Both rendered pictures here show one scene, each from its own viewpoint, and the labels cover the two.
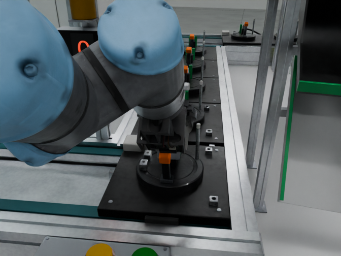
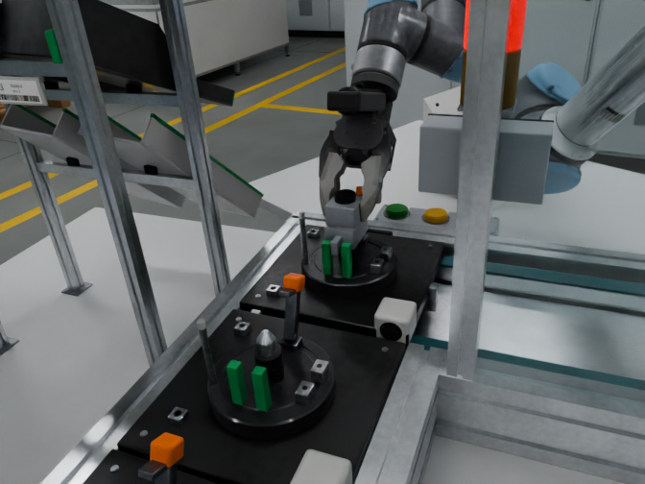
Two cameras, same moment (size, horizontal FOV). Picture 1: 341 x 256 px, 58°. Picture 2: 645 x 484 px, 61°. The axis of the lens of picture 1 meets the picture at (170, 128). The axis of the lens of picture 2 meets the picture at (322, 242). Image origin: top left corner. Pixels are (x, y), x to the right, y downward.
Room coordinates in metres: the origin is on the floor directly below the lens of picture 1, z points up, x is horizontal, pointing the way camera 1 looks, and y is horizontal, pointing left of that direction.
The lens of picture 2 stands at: (1.20, 0.17, 1.41)
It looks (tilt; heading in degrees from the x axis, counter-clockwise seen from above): 29 degrees down; 197
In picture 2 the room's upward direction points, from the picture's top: 4 degrees counter-clockwise
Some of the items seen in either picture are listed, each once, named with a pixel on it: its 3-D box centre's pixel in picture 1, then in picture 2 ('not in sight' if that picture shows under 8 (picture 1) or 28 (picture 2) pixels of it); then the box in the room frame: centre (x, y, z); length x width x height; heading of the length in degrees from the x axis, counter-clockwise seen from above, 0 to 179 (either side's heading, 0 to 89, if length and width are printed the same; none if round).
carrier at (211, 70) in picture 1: (189, 57); not in sight; (1.27, -0.08, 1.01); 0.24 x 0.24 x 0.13; 84
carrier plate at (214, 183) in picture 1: (169, 176); (348, 275); (0.53, 0.00, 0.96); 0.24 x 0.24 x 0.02; 84
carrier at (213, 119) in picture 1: (179, 105); (269, 360); (0.78, -0.03, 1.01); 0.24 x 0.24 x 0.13; 84
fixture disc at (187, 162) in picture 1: (169, 169); (348, 264); (0.53, 0.00, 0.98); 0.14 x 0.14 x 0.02
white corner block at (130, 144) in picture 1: (134, 146); (395, 321); (0.63, 0.09, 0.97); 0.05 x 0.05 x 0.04; 84
